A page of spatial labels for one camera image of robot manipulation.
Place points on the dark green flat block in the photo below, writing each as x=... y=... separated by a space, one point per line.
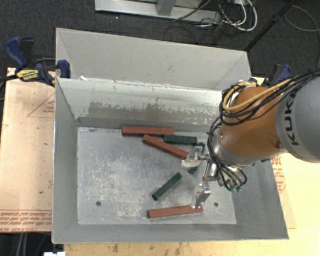
x=179 y=139
x=167 y=186

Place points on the grey metal bin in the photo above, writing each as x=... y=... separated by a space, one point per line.
x=134 y=178

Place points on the brown cardboard board red print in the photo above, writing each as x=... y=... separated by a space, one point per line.
x=25 y=155

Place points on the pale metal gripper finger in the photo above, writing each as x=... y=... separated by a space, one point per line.
x=202 y=195
x=191 y=162

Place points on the red-brown flat block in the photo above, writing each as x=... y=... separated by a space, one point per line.
x=164 y=146
x=147 y=131
x=172 y=212

